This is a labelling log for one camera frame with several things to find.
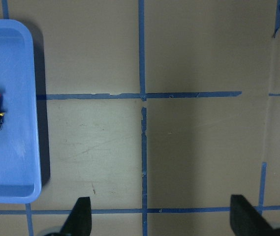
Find blue plastic tray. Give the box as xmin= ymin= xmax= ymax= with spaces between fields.
xmin=0 ymin=19 xmax=42 ymax=204

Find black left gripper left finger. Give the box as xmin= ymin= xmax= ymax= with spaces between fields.
xmin=59 ymin=197 xmax=92 ymax=236

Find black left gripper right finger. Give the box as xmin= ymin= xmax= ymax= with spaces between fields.
xmin=229 ymin=195 xmax=277 ymax=236

